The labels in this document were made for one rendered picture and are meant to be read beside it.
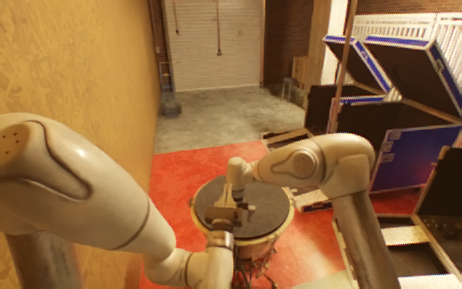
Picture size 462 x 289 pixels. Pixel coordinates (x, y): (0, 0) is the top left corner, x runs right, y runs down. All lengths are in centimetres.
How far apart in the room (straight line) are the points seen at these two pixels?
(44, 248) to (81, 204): 23
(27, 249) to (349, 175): 69
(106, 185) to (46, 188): 6
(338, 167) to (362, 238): 19
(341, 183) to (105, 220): 55
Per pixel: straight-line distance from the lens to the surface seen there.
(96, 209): 30
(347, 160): 67
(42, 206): 29
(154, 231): 40
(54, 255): 52
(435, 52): 274
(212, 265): 75
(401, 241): 272
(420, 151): 317
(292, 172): 57
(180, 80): 770
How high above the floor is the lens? 189
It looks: 28 degrees down
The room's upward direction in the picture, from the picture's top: 1 degrees counter-clockwise
